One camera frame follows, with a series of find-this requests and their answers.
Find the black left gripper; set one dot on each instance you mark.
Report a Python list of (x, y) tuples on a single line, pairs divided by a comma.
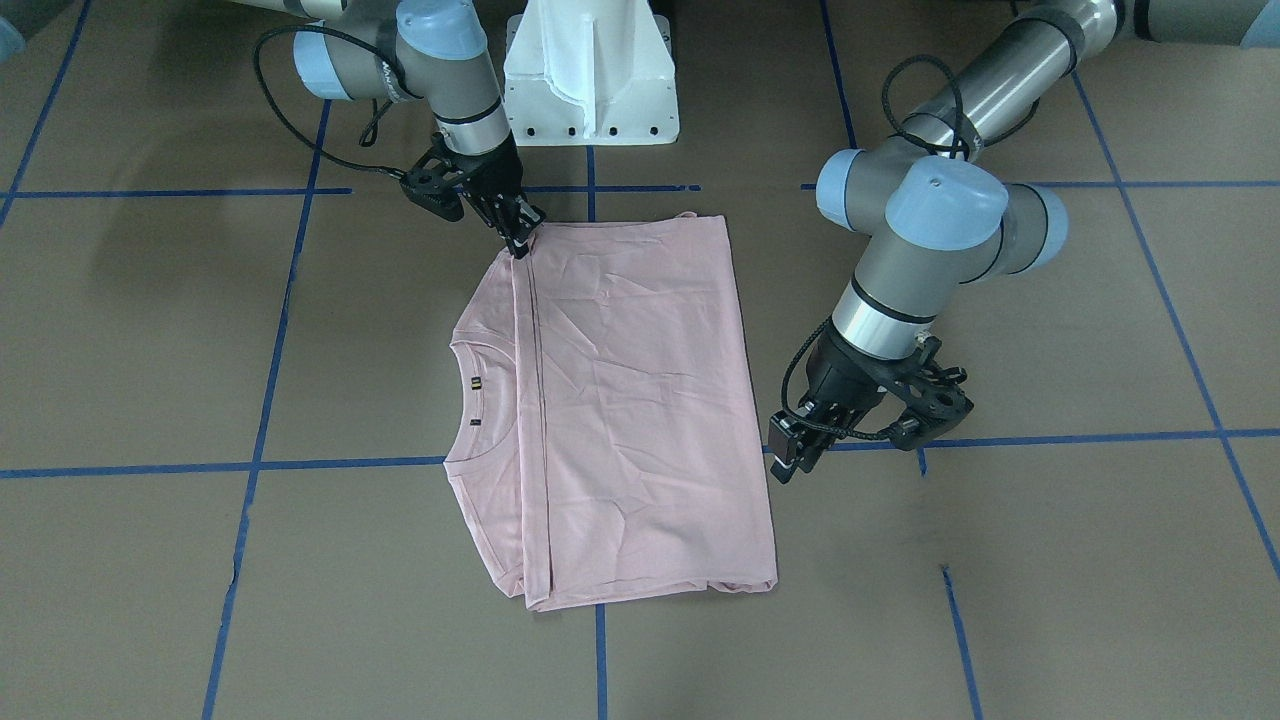
[(843, 375)]

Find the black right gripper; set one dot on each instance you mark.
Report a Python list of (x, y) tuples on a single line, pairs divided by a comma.
[(493, 180)]

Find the pink Snoopy t-shirt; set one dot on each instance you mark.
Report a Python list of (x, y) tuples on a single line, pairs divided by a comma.
[(608, 448)]

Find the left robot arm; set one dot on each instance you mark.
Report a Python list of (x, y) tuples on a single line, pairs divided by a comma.
[(935, 220)]

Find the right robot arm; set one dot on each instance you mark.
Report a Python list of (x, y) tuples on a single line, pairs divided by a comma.
[(436, 52)]

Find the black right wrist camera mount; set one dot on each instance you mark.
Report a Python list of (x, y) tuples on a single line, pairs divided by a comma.
[(433, 183)]

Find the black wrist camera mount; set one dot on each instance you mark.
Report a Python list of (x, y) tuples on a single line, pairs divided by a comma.
[(932, 395), (433, 183)]

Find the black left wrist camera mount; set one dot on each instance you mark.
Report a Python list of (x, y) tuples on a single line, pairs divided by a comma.
[(932, 395)]

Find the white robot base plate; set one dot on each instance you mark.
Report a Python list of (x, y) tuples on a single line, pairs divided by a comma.
[(599, 73)]

